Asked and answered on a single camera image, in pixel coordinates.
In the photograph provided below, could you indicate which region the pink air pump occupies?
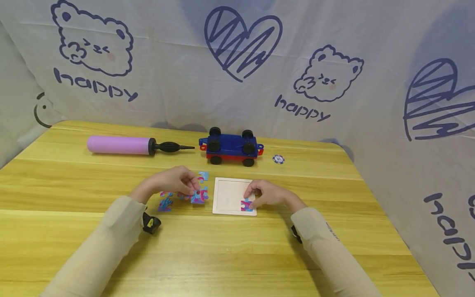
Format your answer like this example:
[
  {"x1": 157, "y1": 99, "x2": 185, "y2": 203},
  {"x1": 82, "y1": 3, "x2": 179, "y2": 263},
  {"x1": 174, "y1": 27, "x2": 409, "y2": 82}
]
[{"x1": 87, "y1": 135, "x2": 196, "y2": 156}]

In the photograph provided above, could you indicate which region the person's left forearm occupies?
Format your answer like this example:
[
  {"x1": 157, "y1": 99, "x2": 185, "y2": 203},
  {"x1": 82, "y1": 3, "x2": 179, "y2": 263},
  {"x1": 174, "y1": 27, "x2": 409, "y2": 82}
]
[{"x1": 39, "y1": 195, "x2": 149, "y2": 297}]

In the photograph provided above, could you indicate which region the blue and red toy car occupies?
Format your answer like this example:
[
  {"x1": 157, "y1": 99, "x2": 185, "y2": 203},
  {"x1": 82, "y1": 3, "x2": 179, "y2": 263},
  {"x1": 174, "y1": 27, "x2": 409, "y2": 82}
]
[{"x1": 198, "y1": 127, "x2": 264, "y2": 167}]

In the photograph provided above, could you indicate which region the person's right hand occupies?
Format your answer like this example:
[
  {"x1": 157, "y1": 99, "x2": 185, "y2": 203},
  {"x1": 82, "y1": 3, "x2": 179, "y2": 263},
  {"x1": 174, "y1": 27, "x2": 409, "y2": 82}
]
[{"x1": 243, "y1": 179, "x2": 299, "y2": 213}]

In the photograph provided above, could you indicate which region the white puzzle tray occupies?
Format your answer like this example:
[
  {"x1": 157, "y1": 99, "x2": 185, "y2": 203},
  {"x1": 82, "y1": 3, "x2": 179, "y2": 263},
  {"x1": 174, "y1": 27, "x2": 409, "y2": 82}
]
[{"x1": 212, "y1": 177, "x2": 258, "y2": 216}]

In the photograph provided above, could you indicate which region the person's right forearm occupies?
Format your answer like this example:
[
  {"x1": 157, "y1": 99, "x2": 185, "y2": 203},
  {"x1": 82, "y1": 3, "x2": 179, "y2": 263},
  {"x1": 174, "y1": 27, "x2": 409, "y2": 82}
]
[{"x1": 290, "y1": 206, "x2": 383, "y2": 297}]

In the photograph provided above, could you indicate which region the person's left hand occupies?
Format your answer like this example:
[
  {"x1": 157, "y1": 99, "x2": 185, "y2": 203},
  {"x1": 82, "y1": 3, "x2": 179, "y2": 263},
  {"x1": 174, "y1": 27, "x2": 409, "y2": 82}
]
[{"x1": 138, "y1": 166, "x2": 201, "y2": 203}]

